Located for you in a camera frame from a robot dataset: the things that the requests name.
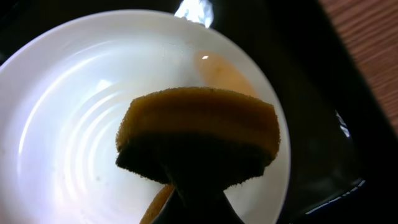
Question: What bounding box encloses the light blue rimmed plate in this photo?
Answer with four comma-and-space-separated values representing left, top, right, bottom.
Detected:
1, 10, 290, 223

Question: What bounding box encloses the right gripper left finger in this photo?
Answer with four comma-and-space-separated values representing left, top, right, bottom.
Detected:
151, 190, 187, 224

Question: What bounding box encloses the green yellow sponge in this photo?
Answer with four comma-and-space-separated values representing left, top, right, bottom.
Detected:
116, 87, 280, 223

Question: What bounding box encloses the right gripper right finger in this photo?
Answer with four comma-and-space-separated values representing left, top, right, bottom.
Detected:
192, 192, 244, 224

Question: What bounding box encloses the black plastic tray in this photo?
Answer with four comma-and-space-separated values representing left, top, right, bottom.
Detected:
1, 0, 397, 223

